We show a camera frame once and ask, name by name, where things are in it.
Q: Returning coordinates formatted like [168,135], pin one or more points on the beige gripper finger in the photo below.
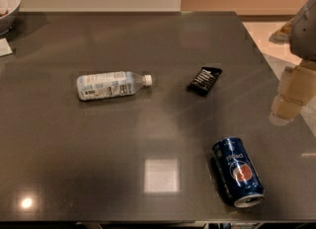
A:
[296,88]

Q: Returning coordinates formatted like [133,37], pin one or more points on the blue pepsi can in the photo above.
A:
[241,182]

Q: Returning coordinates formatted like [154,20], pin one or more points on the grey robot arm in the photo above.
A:
[302,37]

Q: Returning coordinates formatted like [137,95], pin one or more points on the clear plastic water bottle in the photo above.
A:
[111,85]

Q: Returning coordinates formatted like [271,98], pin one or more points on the black snack bar wrapper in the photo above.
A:
[204,80]

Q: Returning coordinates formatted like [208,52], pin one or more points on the white paper napkin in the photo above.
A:
[5,48]

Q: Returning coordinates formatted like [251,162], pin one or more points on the silver metal bowl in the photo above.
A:
[9,10]

